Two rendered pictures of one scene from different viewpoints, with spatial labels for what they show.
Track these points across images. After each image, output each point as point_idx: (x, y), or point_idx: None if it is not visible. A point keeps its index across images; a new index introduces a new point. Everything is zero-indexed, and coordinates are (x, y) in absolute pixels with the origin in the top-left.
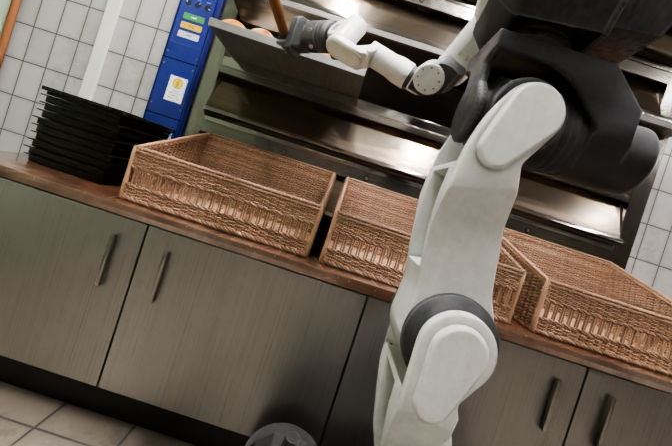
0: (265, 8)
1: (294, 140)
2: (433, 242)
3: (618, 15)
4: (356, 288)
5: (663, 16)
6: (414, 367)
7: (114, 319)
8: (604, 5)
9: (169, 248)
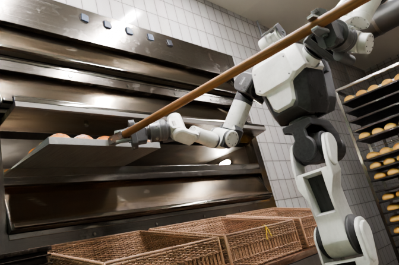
0: (43, 116)
1: (101, 218)
2: (335, 199)
3: (328, 107)
4: None
5: (333, 104)
6: (363, 243)
7: None
8: (325, 104)
9: None
